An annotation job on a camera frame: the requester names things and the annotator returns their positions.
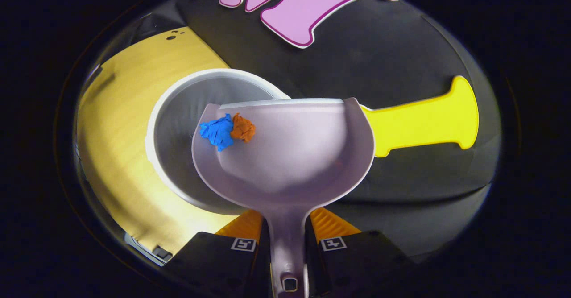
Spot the lilac dustpan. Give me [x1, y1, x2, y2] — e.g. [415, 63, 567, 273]
[192, 97, 376, 298]

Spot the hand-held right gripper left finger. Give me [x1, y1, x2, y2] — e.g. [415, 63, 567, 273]
[166, 209, 271, 297]

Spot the blue paper ball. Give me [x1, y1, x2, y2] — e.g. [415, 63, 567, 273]
[199, 113, 235, 152]

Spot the white ribbed garbage bin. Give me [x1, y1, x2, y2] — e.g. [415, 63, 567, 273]
[145, 68, 292, 215]

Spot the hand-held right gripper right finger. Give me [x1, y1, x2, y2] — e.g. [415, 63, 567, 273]
[305, 207, 416, 297]

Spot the orange paper ball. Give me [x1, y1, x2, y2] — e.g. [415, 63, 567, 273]
[230, 112, 257, 143]

